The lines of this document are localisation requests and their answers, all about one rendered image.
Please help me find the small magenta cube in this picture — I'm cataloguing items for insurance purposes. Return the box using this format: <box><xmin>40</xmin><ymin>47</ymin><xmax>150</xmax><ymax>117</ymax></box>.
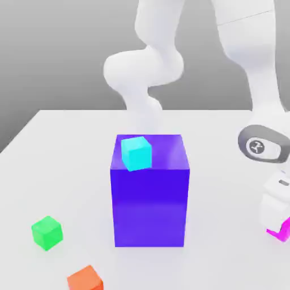
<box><xmin>266</xmin><ymin>216</ymin><xmax>290</xmax><ymax>243</ymax></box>

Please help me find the small orange cube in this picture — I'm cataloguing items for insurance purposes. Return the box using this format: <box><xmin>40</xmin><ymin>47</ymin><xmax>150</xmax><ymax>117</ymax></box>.
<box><xmin>66</xmin><ymin>265</ymin><xmax>104</xmax><ymax>290</ymax></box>

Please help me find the small cyan cube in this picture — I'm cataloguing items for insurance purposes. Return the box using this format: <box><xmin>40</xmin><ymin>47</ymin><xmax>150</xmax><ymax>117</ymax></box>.
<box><xmin>120</xmin><ymin>135</ymin><xmax>153</xmax><ymax>172</ymax></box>

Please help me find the large blue box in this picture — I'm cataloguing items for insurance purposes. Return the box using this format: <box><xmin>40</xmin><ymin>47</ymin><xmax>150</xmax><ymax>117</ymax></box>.
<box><xmin>109</xmin><ymin>134</ymin><xmax>190</xmax><ymax>248</ymax></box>

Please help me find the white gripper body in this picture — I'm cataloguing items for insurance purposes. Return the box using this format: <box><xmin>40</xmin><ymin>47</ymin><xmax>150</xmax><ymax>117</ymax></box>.
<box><xmin>258</xmin><ymin>189</ymin><xmax>290</xmax><ymax>232</ymax></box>

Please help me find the small green cube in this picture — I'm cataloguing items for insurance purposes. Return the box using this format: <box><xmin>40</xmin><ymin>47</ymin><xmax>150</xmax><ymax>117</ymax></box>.
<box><xmin>31</xmin><ymin>215</ymin><xmax>64</xmax><ymax>252</ymax></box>

